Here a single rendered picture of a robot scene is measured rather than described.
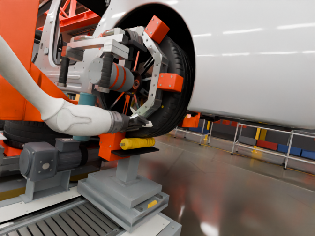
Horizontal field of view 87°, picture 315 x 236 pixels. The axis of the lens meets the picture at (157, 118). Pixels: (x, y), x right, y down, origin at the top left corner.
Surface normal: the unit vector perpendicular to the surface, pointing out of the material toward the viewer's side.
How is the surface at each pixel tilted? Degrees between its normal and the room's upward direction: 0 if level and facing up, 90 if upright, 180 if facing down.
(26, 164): 90
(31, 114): 90
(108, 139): 90
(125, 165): 90
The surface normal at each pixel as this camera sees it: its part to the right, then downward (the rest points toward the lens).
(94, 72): -0.56, -0.06
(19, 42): 0.80, 0.17
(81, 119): 0.70, -0.02
